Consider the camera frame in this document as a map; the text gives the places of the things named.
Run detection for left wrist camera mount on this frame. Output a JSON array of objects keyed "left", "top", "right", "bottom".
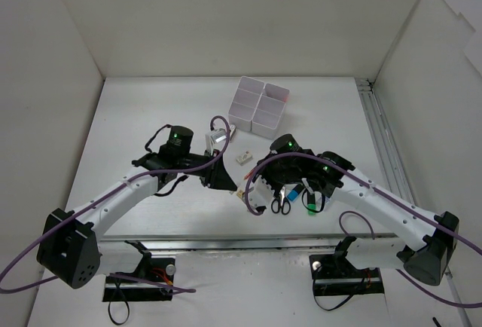
[{"left": 205, "top": 128, "right": 227, "bottom": 155}]

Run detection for white divided organizer right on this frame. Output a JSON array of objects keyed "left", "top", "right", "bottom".
[{"left": 252, "top": 83, "right": 290, "bottom": 139}]

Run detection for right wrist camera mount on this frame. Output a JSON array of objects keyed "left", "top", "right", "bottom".
[{"left": 248, "top": 177, "right": 273, "bottom": 209}]

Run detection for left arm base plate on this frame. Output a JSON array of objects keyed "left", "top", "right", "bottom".
[{"left": 102, "top": 257, "right": 175, "bottom": 302}]

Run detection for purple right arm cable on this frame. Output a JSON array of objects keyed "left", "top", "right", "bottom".
[{"left": 243, "top": 152, "right": 482, "bottom": 309}]

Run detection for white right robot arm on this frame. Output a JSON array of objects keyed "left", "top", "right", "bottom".
[{"left": 254, "top": 134, "right": 459, "bottom": 286}]

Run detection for green highlighter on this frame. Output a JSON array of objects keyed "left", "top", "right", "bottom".
[{"left": 307, "top": 203, "right": 319, "bottom": 215}]

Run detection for black handled scissors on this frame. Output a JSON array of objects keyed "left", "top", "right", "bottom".
[{"left": 270, "top": 186, "right": 291, "bottom": 215}]

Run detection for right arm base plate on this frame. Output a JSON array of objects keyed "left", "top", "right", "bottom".
[{"left": 309, "top": 254, "right": 385, "bottom": 297}]

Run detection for blue highlighter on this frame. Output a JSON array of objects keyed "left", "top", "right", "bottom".
[{"left": 286, "top": 185, "right": 304, "bottom": 202}]

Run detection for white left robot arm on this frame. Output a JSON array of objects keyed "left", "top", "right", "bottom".
[{"left": 36, "top": 126, "right": 237, "bottom": 289}]

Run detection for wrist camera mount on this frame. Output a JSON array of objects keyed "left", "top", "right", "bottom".
[
  {"left": 205, "top": 128, "right": 227, "bottom": 155},
  {"left": 248, "top": 177, "right": 273, "bottom": 209}
]

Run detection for white divided organizer left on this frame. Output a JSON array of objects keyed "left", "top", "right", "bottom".
[{"left": 228, "top": 76, "right": 265, "bottom": 132}]

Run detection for white divided organizer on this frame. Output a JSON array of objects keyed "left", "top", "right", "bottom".
[
  {"left": 228, "top": 76, "right": 265, "bottom": 132},
  {"left": 252, "top": 83, "right": 290, "bottom": 139}
]

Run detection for orange red pen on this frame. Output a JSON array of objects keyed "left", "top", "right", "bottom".
[{"left": 243, "top": 170, "right": 253, "bottom": 180}]

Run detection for aluminium rail frame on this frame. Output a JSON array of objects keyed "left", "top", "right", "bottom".
[{"left": 56, "top": 78, "right": 453, "bottom": 279}]

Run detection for pink white stapler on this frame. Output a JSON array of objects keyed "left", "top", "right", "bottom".
[{"left": 230, "top": 124, "right": 237, "bottom": 142}]

